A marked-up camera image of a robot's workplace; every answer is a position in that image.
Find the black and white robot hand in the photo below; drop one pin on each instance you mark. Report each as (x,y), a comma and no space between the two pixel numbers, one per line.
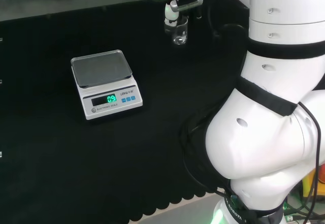
(170,18)

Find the black bench cloth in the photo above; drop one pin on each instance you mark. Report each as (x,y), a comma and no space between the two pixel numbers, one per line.
(76,158)

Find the yellow stop button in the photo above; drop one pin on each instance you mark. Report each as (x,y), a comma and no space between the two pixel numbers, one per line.
(320,175)

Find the white electronic balance steel pan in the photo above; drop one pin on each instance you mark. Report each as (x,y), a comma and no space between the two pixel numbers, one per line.
(106,92)

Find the clear glass beaker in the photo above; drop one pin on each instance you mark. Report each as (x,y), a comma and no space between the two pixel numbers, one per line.
(180,34)

